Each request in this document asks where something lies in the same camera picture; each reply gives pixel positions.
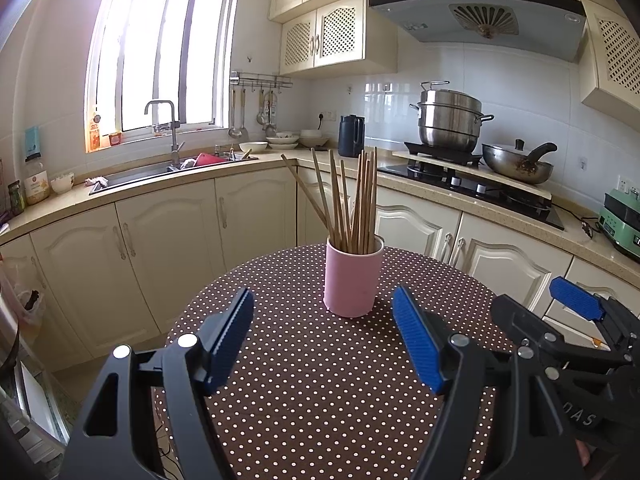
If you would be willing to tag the cream base cabinets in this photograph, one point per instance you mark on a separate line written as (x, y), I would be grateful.
(165, 240)

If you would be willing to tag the stainless steel steamer pot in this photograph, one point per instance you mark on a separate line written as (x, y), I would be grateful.
(450, 120)

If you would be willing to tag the brown polka dot tablecloth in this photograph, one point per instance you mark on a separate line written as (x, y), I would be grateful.
(320, 385)

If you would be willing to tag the black electric kettle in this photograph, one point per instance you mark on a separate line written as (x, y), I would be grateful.
(351, 137)

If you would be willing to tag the clear plastic bag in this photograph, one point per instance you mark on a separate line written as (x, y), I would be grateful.
(25, 320)

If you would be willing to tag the bunch of wooden chopsticks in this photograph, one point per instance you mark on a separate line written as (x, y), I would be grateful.
(350, 220)

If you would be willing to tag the small white patterned bowl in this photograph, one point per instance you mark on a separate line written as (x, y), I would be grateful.
(62, 184)

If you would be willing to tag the wall outlet with plug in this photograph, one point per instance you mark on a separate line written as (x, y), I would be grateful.
(325, 117)

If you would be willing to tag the steel utensil rail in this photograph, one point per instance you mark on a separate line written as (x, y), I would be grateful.
(260, 80)

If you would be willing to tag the steel kitchen faucet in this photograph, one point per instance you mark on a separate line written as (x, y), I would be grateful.
(173, 135)

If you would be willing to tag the teal carton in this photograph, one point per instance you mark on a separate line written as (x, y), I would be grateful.
(32, 141)

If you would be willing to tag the grey range hood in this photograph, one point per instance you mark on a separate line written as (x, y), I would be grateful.
(475, 15)

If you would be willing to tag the pink plastic basin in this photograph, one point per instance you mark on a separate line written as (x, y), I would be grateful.
(207, 159)

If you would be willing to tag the small green jar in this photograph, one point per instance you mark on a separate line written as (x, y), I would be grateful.
(16, 197)

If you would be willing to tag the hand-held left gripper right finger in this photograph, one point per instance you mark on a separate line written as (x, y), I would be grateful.
(417, 335)

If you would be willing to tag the orange label bottle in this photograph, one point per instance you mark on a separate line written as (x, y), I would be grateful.
(94, 135)

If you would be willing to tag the green countertop appliance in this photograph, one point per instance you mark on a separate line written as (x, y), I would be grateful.
(620, 225)

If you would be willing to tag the small red box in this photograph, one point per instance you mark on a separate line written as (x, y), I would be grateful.
(115, 139)

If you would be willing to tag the beige kitchen countertop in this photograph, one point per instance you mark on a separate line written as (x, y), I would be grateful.
(275, 158)

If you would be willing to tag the hanging steel spoon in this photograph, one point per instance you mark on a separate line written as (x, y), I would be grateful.
(261, 115)

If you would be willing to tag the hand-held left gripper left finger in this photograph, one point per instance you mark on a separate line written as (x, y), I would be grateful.
(230, 335)

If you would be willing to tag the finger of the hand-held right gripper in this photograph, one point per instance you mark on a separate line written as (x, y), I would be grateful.
(520, 325)
(575, 296)

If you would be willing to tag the white wall outlet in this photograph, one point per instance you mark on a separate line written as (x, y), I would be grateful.
(624, 184)

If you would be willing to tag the white dish rag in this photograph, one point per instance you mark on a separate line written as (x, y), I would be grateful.
(96, 180)

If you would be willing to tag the cream lattice wall cabinet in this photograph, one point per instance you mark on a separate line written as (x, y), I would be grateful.
(615, 60)
(340, 35)

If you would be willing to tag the kitchen window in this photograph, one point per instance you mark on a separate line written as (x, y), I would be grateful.
(150, 50)

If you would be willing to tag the stack of white bowls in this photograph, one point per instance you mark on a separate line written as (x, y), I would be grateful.
(315, 139)

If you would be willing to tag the black gas stove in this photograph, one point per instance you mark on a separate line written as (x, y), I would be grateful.
(450, 185)

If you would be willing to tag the stacked white bowls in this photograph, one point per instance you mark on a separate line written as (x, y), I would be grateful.
(282, 142)

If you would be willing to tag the pink cup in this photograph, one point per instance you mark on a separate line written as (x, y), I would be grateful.
(352, 280)

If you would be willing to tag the hanging steel ladle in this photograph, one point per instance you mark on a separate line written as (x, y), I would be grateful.
(236, 131)

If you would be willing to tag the steel kitchen sink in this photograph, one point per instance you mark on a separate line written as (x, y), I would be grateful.
(145, 172)

